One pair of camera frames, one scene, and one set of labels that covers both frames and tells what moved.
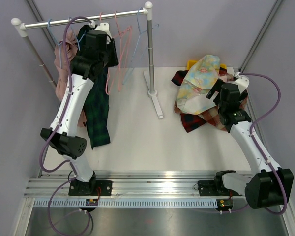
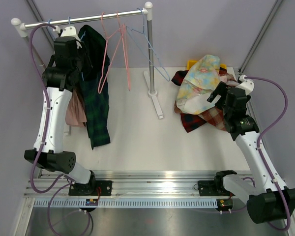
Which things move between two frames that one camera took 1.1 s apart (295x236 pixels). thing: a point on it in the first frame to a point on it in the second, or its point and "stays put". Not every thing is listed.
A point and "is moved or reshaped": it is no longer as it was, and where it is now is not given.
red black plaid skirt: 190,121 stays put
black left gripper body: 104,55 to 78,61
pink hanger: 124,53 is moved or reshaped
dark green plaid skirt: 98,122 stays put
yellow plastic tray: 190,63 stays put
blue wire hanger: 136,42 to 150,46
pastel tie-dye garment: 200,77 stays put
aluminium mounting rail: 125,184 stays put
